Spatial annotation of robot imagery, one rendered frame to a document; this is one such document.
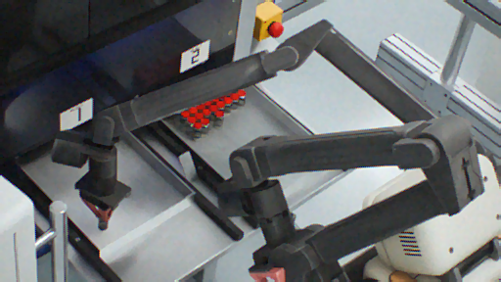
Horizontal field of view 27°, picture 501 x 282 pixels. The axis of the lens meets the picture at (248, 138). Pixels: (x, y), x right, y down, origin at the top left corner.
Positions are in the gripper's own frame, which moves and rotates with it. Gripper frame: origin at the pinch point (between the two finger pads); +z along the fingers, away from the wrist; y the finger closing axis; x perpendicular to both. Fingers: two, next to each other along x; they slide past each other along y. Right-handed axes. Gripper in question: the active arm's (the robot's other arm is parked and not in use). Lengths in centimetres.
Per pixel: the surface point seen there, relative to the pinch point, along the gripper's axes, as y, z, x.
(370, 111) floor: 3, 92, -163
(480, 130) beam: -46, 44, -125
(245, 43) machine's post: 4, -6, -61
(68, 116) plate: 17.1, -11.5, -10.0
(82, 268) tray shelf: -3.3, 4.3, 11.0
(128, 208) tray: -0.9, 4.0, -7.8
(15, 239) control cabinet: -24, -57, 49
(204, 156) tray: -5.0, 4.1, -31.1
